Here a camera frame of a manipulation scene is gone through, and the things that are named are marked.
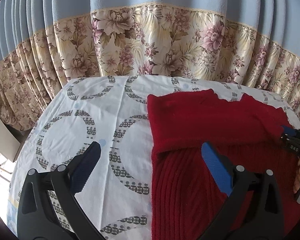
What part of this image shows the red knitted sweater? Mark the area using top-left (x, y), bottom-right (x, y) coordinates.
top-left (147, 90), bottom-right (300, 239)

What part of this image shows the white patterned bed sheet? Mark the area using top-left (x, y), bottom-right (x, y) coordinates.
top-left (7, 75), bottom-right (300, 239)

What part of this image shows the white bedside furniture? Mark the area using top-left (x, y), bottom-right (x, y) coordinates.
top-left (0, 120), bottom-right (20, 162)

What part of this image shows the blue floral curtain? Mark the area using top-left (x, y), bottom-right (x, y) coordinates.
top-left (0, 0), bottom-right (300, 131)

